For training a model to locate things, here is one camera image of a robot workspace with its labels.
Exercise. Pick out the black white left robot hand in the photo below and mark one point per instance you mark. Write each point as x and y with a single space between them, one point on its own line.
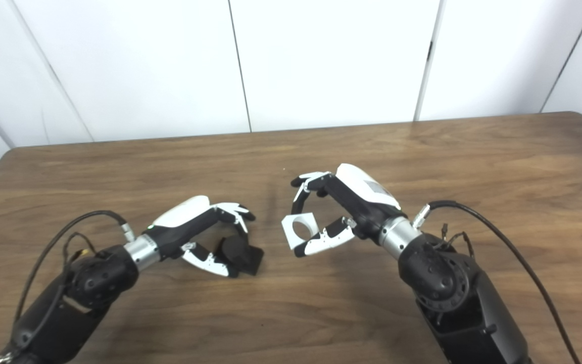
180 217

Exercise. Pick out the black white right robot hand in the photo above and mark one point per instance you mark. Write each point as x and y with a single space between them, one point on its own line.
361 197

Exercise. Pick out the black peg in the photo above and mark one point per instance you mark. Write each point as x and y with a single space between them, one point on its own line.
243 255

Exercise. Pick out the white square piece with hole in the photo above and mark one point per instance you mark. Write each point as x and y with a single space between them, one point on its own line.
287 237

